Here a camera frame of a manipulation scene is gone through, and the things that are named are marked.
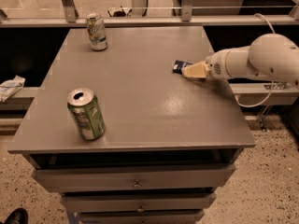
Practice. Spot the middle grey drawer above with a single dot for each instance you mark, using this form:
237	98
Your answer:
138	203

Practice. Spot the metal railing frame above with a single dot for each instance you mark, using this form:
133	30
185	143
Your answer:
117	13

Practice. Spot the black shoe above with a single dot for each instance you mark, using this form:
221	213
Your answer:
18	216

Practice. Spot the top grey drawer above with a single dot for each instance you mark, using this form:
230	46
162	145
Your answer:
134	178

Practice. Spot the bottom grey drawer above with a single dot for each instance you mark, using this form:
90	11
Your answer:
151	217

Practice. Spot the blue rxbar blueberry bar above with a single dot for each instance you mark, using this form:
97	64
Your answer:
179	65

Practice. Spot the green soda can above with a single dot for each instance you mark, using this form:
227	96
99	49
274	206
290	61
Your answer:
83	106

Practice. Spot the white wipes packet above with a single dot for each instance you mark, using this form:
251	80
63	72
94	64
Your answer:
10	87

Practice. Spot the grey drawer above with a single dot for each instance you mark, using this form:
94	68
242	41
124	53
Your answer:
151	217
138	203
134	178

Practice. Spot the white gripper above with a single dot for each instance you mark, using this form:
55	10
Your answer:
216	66

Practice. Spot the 7up can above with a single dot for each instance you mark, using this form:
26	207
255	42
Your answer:
96	31

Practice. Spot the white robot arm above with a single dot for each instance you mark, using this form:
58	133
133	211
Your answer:
271	57

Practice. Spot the grey drawer cabinet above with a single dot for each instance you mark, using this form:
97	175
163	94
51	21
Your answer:
153	117

